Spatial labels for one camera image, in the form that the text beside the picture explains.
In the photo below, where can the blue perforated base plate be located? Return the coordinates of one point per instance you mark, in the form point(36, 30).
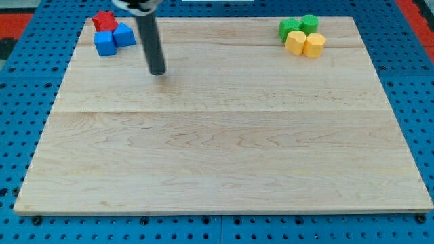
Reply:
point(398, 42)

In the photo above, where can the green circle block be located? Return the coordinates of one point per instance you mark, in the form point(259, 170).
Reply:
point(309, 24)

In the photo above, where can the blue cube block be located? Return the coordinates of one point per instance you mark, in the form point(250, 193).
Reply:
point(105, 43)
point(124, 36)

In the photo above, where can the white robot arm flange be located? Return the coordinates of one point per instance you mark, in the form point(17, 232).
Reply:
point(137, 7)

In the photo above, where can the red star block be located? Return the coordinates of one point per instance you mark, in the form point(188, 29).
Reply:
point(105, 21)

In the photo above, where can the wooden board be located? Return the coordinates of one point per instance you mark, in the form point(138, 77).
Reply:
point(237, 125)

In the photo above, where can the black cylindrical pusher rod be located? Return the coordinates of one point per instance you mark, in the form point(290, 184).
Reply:
point(149, 34)

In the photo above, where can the yellow hexagon block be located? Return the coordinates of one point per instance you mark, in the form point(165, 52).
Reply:
point(314, 45)

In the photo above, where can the blue cube block right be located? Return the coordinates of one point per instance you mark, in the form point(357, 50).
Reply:
point(124, 36)

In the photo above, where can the yellow heart block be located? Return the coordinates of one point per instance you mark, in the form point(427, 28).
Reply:
point(295, 42)

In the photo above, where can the green star block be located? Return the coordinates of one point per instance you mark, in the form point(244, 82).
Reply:
point(286, 26)

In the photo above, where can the blue cube block left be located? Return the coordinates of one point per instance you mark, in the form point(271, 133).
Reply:
point(105, 43)

